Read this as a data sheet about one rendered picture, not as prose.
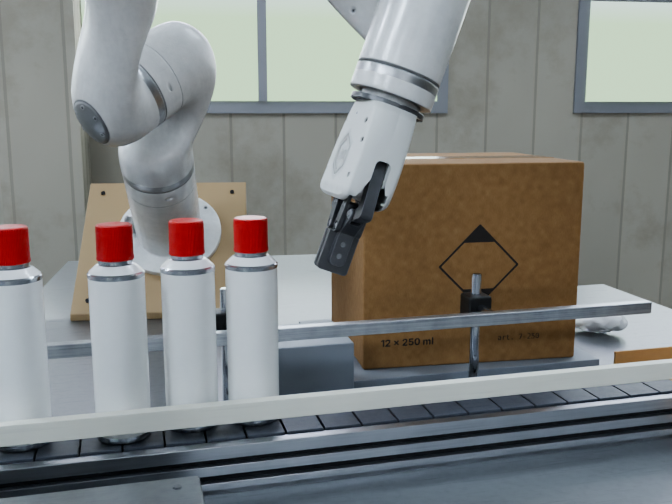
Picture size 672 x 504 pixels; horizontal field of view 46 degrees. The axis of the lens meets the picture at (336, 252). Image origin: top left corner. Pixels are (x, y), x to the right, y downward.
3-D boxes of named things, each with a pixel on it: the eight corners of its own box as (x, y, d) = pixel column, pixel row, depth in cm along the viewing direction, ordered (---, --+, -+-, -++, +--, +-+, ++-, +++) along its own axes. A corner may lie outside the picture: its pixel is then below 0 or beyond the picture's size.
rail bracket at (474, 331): (481, 423, 91) (486, 284, 88) (456, 401, 98) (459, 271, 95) (507, 421, 92) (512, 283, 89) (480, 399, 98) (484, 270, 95)
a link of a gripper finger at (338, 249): (337, 202, 77) (314, 266, 78) (345, 206, 74) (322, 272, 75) (366, 212, 78) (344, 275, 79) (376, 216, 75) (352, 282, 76)
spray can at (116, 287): (95, 448, 72) (82, 228, 69) (97, 426, 77) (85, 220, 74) (153, 442, 74) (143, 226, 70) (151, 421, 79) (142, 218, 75)
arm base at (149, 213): (109, 273, 140) (89, 207, 125) (127, 193, 151) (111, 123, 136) (215, 278, 141) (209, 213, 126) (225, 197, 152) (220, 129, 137)
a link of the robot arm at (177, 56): (105, 169, 130) (76, 55, 111) (182, 110, 139) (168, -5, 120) (159, 205, 126) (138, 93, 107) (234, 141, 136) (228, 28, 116)
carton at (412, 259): (362, 370, 103) (363, 164, 98) (330, 322, 126) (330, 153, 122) (574, 357, 109) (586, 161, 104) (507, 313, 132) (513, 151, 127)
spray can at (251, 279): (232, 429, 77) (226, 221, 73) (225, 409, 82) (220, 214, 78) (284, 423, 78) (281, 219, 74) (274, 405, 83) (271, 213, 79)
